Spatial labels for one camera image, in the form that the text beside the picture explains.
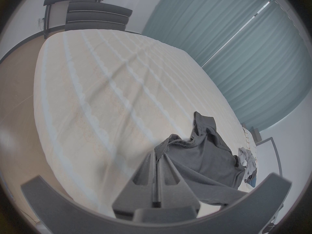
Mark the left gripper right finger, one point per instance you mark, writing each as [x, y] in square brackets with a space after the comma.
[175, 196]

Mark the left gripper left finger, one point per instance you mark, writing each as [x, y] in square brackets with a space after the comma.
[136, 196]

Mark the black T-shirt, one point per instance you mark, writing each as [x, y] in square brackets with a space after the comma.
[207, 160]

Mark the dark blue garment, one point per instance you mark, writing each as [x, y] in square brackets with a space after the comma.
[253, 182]

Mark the grey garment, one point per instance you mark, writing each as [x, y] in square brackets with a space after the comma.
[248, 164]

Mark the white printed pillow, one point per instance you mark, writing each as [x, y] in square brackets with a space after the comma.
[249, 140]

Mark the bed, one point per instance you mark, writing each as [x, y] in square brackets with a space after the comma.
[97, 106]

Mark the grey bedside table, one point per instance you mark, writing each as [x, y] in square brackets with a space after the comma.
[256, 134]

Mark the blue-green curtain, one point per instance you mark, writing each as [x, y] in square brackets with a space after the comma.
[195, 21]
[256, 82]

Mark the black chest of drawers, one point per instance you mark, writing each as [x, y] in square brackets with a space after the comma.
[97, 14]

